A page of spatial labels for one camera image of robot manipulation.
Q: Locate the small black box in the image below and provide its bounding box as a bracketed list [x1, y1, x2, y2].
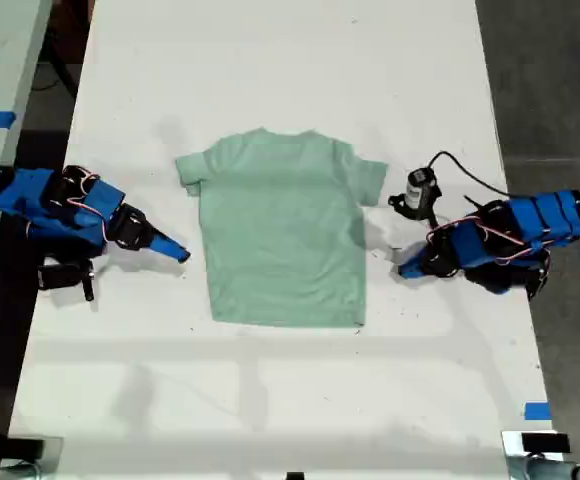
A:
[0, 437, 46, 460]
[520, 432, 571, 454]

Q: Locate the black camera cable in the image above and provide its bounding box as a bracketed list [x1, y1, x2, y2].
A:
[426, 151, 511, 196]

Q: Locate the grey metal pipe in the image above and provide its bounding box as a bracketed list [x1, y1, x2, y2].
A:
[523, 455, 580, 480]
[0, 462, 41, 480]

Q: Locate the pale green t-shirt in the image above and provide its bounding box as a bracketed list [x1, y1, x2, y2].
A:
[174, 128, 389, 329]

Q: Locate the black camera box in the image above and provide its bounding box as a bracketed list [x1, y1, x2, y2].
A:
[388, 168, 444, 222]
[37, 257, 96, 302]

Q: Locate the short blue tape strip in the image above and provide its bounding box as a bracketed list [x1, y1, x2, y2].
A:
[524, 401, 553, 422]

